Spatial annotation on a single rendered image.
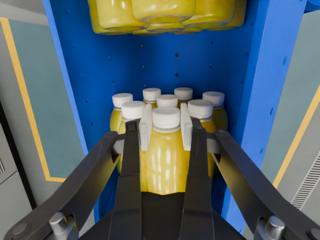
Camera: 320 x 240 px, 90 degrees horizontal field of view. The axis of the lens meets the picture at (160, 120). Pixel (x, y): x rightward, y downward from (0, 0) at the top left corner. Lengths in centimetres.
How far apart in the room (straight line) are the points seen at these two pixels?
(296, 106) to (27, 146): 257
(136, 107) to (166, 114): 6
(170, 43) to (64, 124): 152
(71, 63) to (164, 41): 20
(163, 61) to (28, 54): 146
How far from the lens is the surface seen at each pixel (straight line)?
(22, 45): 176
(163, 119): 20
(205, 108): 24
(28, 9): 69
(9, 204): 235
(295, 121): 185
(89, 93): 31
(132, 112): 25
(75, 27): 30
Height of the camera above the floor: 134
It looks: 66 degrees down
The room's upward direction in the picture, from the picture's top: 173 degrees counter-clockwise
